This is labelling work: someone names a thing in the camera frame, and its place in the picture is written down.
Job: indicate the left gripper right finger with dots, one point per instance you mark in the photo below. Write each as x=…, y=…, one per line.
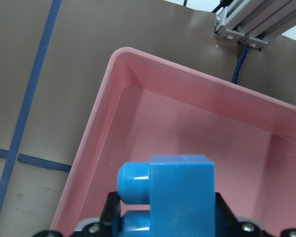
x=224, y=217

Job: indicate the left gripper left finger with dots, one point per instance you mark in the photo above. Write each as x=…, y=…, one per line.
x=111, y=216

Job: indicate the blue toy block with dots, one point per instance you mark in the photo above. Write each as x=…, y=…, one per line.
x=180, y=190

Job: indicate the pink plastic box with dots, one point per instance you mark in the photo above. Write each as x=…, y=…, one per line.
x=149, y=106

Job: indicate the aluminium frame post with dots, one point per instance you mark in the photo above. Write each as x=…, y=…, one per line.
x=254, y=23

